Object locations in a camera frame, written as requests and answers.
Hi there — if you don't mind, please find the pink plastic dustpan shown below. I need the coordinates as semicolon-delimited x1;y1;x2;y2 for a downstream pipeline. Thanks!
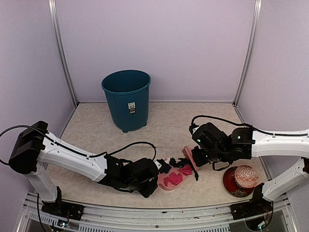
157;165;193;191

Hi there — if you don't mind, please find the pink hand brush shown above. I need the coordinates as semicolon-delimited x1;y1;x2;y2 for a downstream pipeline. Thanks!
182;146;198;171

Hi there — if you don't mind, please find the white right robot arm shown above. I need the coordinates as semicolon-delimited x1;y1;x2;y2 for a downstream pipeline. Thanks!
189;122;309;215

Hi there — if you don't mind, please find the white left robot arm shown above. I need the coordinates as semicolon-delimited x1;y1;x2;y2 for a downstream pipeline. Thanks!
1;121;160;215

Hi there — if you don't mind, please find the front mixed scrap pile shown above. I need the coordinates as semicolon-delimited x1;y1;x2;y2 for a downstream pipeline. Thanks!
156;157;199;181

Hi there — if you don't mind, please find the dark red bowl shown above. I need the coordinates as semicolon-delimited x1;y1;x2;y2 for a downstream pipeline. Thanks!
223;166;253;198

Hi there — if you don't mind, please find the red white patterned bowl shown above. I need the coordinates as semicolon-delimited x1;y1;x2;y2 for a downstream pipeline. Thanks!
234;165;259;189

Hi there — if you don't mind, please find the teal plastic waste bin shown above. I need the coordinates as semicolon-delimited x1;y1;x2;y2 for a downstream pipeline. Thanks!
101;70;151;133

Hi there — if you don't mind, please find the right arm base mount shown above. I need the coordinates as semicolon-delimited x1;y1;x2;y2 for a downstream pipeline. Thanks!
230;183;273;220

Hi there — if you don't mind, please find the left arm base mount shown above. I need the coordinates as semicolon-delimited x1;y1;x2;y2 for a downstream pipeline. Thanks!
42;186;84;221

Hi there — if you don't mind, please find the aluminium front rail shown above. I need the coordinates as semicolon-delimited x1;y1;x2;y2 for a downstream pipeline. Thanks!
16;193;297;232

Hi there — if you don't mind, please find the right aluminium corner post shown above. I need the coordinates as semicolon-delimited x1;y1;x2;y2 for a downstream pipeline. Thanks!
233;0;262;108

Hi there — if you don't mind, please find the aluminium corner post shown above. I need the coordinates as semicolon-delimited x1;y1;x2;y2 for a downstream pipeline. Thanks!
233;0;262;108
48;0;79;109

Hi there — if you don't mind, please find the left aluminium corner post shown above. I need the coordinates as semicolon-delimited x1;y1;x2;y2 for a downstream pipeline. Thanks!
48;0;79;109

